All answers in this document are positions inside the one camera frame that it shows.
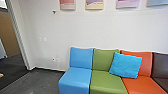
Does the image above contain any brown wooden door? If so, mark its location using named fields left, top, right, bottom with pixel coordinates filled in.
left=0, top=9, right=22, bottom=58

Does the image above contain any blue sofa seat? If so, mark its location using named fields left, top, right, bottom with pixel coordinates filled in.
left=58, top=46, right=95, bottom=94

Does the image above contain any green sofa seat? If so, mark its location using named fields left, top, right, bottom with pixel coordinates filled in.
left=89, top=48, right=129, bottom=94

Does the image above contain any blue cushion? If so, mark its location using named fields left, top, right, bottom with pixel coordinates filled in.
left=108, top=51, right=143, bottom=80

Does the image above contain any orange sofa seat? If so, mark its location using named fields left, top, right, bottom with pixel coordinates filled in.
left=119, top=49, right=168, bottom=94

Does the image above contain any brown sofa seat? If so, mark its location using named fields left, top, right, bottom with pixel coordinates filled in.
left=151, top=51, right=168, bottom=94

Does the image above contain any white wall outlet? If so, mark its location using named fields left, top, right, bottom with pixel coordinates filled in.
left=51, top=57, right=61, bottom=63

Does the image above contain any white light switch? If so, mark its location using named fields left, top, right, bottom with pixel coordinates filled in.
left=38, top=36, right=48, bottom=43

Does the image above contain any yellow wall poster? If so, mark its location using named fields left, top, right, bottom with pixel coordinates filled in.
left=84, top=0, right=105, bottom=10

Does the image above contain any pink wall poster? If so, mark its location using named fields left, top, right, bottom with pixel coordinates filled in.
left=59, top=0, right=77, bottom=11

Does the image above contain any purple wall poster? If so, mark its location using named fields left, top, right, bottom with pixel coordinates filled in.
left=115, top=0, right=140, bottom=9

